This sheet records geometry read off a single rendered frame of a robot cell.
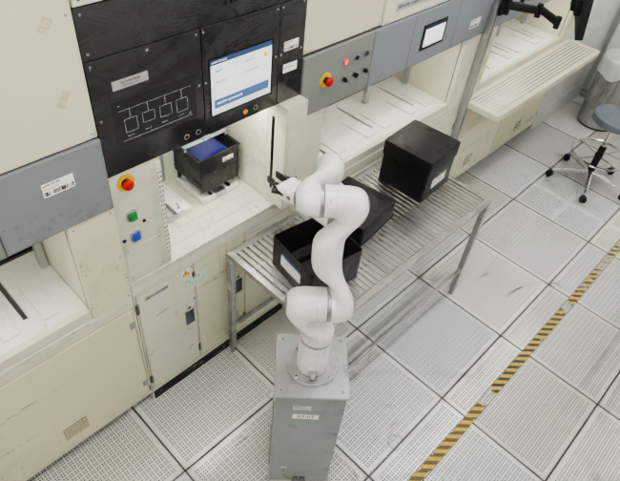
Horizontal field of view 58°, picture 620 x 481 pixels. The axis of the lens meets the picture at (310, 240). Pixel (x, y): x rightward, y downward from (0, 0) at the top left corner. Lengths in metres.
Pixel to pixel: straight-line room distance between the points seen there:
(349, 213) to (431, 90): 2.09
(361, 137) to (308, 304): 1.49
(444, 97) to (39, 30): 2.52
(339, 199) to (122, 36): 0.77
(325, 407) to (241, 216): 0.93
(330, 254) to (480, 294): 2.06
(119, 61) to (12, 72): 0.30
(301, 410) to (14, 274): 1.25
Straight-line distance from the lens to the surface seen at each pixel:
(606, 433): 3.40
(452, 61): 3.52
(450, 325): 3.43
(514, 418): 3.22
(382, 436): 2.95
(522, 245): 4.11
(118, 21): 1.75
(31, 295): 2.39
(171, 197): 2.62
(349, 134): 3.14
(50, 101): 1.73
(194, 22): 1.90
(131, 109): 1.87
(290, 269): 2.36
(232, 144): 2.59
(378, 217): 2.64
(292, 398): 2.12
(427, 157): 2.82
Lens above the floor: 2.59
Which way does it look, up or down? 44 degrees down
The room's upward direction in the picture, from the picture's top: 7 degrees clockwise
